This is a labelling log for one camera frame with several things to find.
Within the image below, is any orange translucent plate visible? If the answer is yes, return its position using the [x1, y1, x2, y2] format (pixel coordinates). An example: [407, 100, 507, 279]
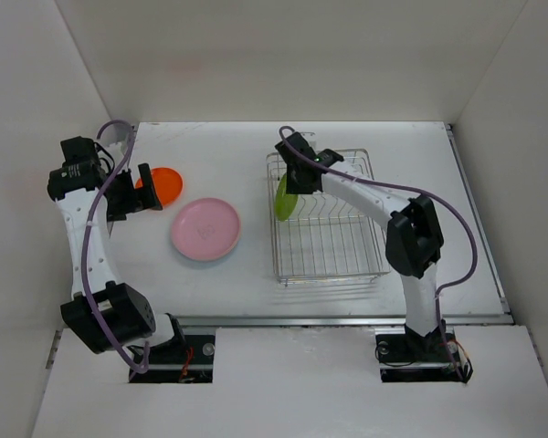
[135, 167, 184, 208]

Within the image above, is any pink plate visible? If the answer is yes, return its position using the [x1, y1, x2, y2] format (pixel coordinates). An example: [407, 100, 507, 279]
[170, 197, 241, 262]

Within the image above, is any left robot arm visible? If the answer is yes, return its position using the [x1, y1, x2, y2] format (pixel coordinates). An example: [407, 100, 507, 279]
[47, 137, 163, 354]

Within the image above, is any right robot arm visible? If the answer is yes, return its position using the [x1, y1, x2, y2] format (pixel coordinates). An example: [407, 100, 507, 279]
[276, 131, 444, 360]

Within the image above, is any green plate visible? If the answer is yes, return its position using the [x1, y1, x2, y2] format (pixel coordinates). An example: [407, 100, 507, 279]
[274, 173, 299, 222]

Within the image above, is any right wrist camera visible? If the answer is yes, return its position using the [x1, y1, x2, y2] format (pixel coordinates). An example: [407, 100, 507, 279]
[300, 131, 317, 150]

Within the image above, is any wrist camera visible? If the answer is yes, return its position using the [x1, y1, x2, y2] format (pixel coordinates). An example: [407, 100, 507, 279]
[104, 141, 128, 161]
[300, 131, 317, 150]

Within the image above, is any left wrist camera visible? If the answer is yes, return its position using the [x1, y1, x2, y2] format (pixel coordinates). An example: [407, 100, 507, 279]
[104, 141, 128, 161]

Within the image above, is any wire dish rack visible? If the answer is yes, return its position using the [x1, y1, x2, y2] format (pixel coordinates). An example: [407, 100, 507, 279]
[266, 152, 391, 286]

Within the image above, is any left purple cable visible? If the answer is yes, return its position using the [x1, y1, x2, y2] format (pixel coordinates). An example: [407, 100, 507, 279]
[80, 120, 150, 374]

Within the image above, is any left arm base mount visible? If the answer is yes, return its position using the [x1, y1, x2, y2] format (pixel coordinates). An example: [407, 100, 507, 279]
[128, 316, 216, 384]

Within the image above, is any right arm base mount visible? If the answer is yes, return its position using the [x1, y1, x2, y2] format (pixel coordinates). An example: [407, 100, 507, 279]
[374, 332, 474, 383]

